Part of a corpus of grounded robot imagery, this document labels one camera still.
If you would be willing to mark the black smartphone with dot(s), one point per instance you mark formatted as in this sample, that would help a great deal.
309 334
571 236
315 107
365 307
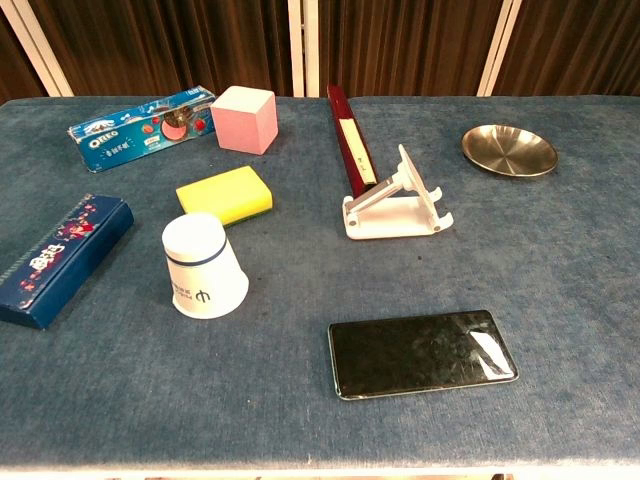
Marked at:
420 352

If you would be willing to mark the white folding phone stand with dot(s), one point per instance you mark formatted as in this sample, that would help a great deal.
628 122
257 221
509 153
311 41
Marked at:
400 215

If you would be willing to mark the blue table cloth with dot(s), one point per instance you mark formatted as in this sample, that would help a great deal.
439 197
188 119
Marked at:
320 280

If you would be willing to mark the dark red long box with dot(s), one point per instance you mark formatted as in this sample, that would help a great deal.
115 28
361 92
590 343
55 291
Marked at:
350 145

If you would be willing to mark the yellow sponge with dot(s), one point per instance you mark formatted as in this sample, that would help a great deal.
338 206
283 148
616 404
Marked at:
225 195

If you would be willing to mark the white paper cup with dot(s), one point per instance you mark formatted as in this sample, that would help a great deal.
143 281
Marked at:
202 270

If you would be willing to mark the pink cube block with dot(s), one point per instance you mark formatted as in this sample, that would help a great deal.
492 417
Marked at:
242 122

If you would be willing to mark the round metal dish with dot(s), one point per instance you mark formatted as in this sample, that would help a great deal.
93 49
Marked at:
507 150

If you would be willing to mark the blue Oreo cookie box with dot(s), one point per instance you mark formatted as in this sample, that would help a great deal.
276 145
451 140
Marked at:
135 132

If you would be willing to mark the dark brown curtain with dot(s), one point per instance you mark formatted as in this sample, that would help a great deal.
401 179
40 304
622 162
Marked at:
165 45

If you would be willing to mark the dark blue patterned box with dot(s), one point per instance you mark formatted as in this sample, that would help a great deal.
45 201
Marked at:
60 260

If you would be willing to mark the white frame post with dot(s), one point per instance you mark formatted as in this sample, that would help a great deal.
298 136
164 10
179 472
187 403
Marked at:
37 45
500 45
303 47

